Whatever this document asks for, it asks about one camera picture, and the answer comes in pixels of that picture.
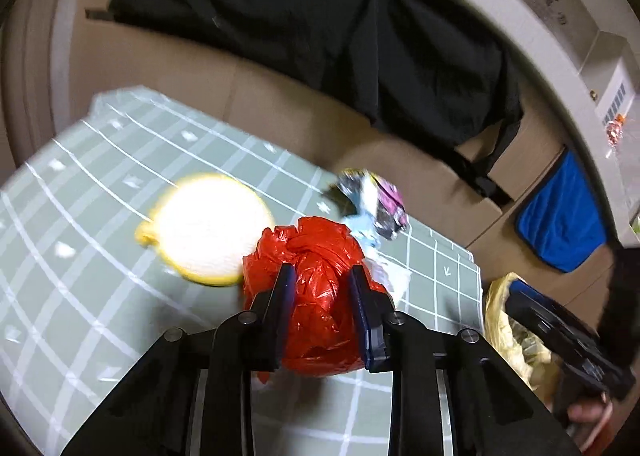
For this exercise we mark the black cloth bag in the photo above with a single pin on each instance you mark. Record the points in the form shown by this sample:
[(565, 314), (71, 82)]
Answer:
[(300, 25)]

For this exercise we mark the white plastic scrap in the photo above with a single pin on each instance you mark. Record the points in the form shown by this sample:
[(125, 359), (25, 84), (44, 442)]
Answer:
[(392, 278)]

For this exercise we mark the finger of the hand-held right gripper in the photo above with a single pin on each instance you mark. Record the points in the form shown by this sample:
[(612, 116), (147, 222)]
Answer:
[(545, 321)]

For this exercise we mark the person's right hand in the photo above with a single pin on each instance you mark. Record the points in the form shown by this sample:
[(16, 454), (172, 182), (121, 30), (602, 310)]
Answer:
[(587, 413)]

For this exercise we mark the blue towel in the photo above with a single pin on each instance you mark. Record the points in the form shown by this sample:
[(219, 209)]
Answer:
[(560, 216)]

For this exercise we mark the orange white packet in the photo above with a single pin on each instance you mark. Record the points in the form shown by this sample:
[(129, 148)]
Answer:
[(614, 128)]

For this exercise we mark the red plastic bag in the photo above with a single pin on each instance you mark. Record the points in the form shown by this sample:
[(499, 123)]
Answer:
[(320, 266)]

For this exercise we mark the yellow rimmed white round object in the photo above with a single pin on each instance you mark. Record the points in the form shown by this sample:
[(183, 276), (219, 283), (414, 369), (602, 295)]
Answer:
[(210, 231)]

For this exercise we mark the brown cardboard box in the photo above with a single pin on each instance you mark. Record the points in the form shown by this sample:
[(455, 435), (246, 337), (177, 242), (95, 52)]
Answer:
[(280, 100)]

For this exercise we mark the yellow plastic garbage bag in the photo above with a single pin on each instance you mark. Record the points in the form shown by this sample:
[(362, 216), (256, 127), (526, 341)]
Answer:
[(500, 326)]

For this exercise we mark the white vented box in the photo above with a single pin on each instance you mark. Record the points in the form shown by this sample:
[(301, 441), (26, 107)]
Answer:
[(610, 80)]

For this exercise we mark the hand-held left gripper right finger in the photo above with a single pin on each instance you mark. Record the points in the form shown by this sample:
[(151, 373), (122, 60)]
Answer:
[(357, 296)]

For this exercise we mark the person's right forearm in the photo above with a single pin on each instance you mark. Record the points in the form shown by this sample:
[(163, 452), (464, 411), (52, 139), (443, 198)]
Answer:
[(602, 436)]

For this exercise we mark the crumpled silver printed wrapper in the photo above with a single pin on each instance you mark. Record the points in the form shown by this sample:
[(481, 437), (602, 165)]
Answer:
[(380, 206)]

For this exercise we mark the green grid cutting mat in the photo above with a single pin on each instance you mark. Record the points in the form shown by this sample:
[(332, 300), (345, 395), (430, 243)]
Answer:
[(100, 186)]

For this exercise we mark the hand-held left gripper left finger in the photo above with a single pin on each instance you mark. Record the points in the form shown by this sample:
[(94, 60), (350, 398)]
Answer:
[(285, 288)]

